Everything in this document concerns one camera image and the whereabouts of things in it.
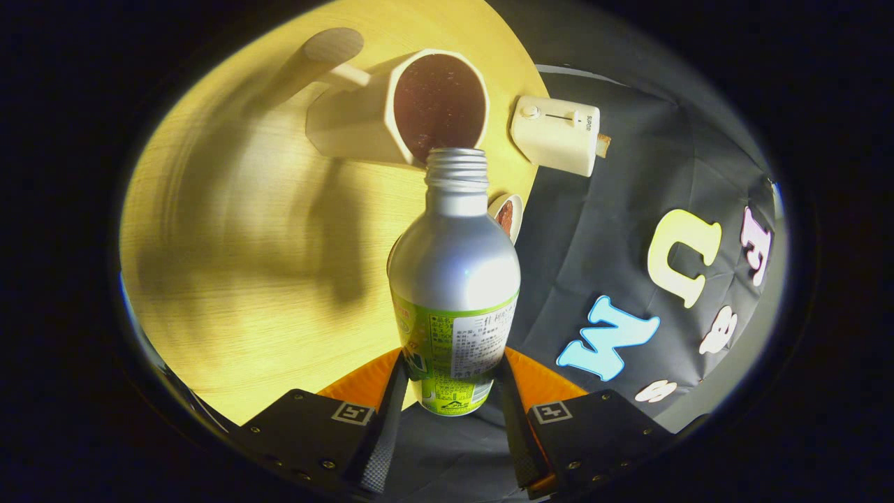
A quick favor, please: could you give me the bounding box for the white toaster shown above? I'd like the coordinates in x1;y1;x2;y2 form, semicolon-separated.
510;95;601;177

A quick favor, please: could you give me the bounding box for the beige cup with wooden handle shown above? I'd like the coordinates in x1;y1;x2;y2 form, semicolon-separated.
269;27;491;168

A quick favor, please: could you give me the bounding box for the white round plate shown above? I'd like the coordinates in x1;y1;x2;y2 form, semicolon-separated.
487;194;524;245

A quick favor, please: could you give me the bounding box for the wooden table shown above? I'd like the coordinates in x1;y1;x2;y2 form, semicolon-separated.
119;0;552;427

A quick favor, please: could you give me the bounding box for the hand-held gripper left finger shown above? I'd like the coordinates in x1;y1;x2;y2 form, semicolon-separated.
230;347;411;499

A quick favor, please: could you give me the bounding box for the silver juice bottle green label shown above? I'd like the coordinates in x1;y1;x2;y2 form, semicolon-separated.
388;147;522;417

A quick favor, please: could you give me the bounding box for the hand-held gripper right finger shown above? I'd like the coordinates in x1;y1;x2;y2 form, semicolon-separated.
497;347;675;500

